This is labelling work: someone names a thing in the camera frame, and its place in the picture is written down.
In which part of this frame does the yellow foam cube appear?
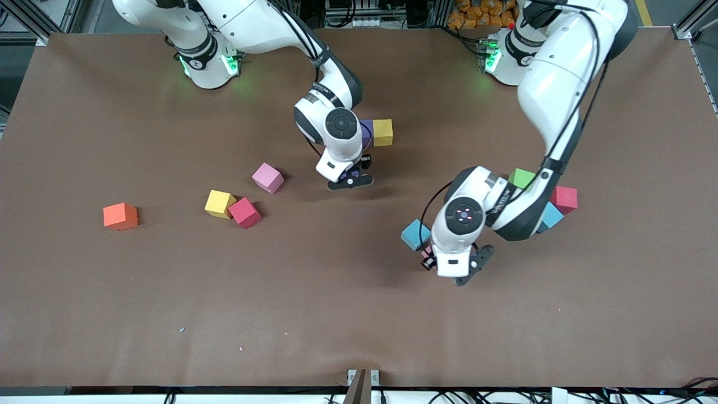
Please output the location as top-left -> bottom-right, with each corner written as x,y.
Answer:
372,119 -> 394,148
204,190 -> 237,219

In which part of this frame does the blue foam cube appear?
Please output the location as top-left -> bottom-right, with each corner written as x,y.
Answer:
401,219 -> 432,251
537,202 -> 565,235

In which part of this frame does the red foam cube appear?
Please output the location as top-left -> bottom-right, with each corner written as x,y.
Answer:
550,186 -> 578,215
228,197 -> 262,229

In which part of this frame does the green foam cube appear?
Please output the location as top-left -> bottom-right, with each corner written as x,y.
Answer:
509,168 -> 536,190

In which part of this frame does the dark equipment rack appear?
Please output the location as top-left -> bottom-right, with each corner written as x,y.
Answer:
323,0 -> 444,29

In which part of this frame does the pile of orange toys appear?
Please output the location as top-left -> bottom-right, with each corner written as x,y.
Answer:
447,0 -> 519,30

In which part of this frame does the orange foam cube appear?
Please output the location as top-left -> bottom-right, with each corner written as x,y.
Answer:
103,203 -> 139,231

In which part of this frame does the large table cover sheet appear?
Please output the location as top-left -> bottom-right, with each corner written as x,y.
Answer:
0,28 -> 718,389

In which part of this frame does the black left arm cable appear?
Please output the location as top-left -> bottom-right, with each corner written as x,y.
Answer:
421,0 -> 609,260

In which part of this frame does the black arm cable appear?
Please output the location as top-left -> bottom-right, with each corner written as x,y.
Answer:
269,0 -> 326,163
421,0 -> 609,260

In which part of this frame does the front camera mount post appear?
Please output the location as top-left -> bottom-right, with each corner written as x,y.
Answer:
347,369 -> 380,404

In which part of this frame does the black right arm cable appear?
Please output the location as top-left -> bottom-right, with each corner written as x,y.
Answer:
269,0 -> 326,163

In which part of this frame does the aluminium frame profile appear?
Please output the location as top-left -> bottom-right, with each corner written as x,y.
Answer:
670,0 -> 718,76
0,0 -> 85,47

